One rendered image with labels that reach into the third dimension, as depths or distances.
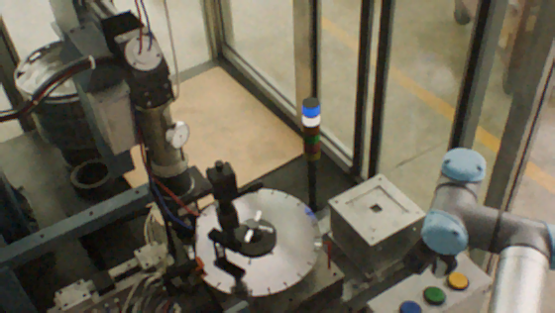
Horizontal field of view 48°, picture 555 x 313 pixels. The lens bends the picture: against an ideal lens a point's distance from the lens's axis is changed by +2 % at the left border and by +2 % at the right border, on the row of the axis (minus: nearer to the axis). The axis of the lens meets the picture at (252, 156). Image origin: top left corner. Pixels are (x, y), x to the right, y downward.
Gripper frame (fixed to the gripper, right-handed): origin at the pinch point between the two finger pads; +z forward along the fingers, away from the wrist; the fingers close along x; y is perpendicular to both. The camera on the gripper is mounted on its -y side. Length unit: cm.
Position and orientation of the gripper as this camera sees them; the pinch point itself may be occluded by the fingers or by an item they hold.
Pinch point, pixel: (433, 274)
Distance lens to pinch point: 143.3
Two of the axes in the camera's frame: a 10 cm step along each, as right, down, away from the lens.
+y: 8.6, -4.2, 3.0
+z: 1.0, 7.0, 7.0
